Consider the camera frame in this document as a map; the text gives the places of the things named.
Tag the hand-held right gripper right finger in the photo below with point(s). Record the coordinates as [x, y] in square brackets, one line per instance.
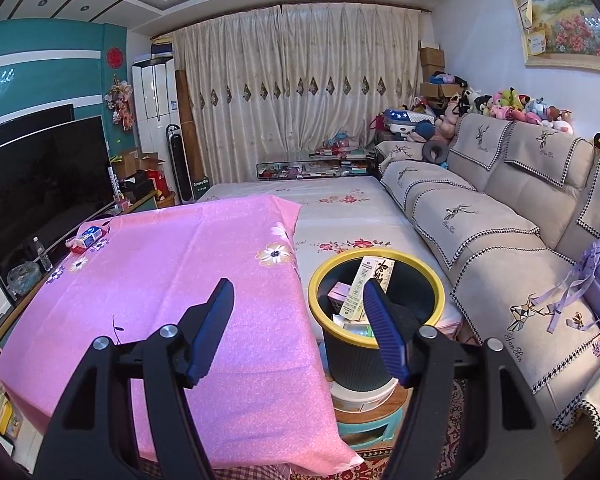
[385, 330]

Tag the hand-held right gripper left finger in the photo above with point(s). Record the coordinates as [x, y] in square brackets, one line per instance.
[210, 330]

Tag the white long printed box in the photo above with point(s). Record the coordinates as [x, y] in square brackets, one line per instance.
[360, 285]

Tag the yellow rimmed dark trash bin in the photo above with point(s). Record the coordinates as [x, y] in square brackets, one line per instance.
[345, 365]

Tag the white round container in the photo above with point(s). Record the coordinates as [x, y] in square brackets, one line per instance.
[360, 397]

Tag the pink floral tablecloth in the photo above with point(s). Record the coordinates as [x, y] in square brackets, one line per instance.
[180, 260]

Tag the teal plastic stool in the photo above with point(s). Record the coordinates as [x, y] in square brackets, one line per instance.
[370, 432]

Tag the floral bed sheet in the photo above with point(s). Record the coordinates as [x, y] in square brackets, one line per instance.
[340, 210]

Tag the beige covered sofa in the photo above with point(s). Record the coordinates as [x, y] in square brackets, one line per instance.
[480, 220]

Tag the green small box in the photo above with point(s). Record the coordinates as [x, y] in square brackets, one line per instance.
[203, 183]

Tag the blue tissue box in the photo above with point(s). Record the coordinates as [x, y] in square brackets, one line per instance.
[87, 237]

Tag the red gift bag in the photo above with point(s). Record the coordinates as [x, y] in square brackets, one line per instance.
[159, 185]

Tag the black tower fan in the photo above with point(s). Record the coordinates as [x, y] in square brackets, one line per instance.
[176, 165]

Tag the white printed tube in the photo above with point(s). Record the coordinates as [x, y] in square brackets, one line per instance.
[115, 187]

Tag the low glass shelf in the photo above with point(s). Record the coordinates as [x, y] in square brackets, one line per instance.
[315, 169]

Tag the clear water bottle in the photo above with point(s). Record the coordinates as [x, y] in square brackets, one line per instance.
[42, 255]

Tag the open cardboard box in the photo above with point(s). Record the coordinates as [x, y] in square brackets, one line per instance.
[130, 162]

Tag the grey neck pillow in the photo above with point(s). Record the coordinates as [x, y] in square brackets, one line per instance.
[436, 151]

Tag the brown tall cardboard panel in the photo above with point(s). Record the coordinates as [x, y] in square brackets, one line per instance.
[190, 125]

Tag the blue star cushion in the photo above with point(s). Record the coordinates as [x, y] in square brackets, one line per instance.
[400, 116]

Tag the bookshelf with books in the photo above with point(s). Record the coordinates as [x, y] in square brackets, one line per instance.
[0, 405]

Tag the large curved television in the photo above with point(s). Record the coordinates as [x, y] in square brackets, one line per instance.
[40, 185]

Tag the hanging flower decoration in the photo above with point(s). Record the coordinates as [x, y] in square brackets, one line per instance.
[120, 102]

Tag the pile of plush toys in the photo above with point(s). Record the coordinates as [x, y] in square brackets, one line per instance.
[505, 105]

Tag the beige patterned curtain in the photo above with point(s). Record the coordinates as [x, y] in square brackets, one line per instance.
[300, 85]

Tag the stack of cardboard boxes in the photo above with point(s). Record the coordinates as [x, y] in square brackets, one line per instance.
[432, 70]

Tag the flat black television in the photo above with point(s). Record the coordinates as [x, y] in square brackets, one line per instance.
[30, 122]

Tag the dark flat box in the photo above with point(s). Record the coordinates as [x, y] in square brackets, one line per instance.
[161, 50]

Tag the framed flower painting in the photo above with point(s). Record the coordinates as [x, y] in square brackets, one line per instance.
[570, 15]

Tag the red round wall ornament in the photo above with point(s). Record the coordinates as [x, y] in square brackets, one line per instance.
[115, 57]

